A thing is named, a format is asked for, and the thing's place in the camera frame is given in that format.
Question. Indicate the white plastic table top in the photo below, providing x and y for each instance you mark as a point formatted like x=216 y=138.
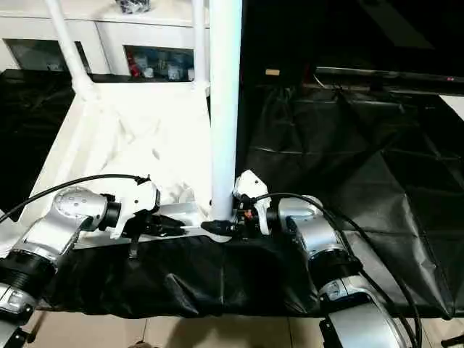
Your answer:
x=127 y=137

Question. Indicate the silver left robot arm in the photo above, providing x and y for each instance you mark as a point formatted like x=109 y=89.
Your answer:
x=72 y=203

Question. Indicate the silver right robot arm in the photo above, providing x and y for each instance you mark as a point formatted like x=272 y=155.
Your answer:
x=319 y=235

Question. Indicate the black work mat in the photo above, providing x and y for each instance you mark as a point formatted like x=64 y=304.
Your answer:
x=181 y=275

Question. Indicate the dark robot body part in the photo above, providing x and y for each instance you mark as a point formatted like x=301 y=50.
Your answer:
x=142 y=344

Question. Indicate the white jar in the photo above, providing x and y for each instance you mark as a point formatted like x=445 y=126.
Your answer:
x=191 y=74
x=173 y=71
x=146 y=72

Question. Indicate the red bottle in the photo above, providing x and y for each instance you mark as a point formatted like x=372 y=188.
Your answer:
x=135 y=66

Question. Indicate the white cabinet with glass doors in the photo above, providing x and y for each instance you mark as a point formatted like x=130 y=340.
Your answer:
x=145 y=32

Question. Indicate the long black metal bar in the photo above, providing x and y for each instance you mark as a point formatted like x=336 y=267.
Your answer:
x=388 y=75

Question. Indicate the white flat sheet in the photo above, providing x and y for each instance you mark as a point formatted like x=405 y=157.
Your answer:
x=453 y=107

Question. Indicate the black floor stand leg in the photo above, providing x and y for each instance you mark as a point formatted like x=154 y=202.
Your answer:
x=452 y=340

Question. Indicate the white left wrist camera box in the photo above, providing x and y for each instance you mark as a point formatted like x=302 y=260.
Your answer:
x=145 y=195

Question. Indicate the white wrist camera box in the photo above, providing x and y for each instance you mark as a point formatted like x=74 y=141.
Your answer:
x=250 y=185
x=145 y=195

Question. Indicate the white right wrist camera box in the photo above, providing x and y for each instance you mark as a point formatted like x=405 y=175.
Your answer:
x=250 y=185

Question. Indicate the black folding table frame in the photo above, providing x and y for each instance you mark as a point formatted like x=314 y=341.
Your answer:
x=38 y=324

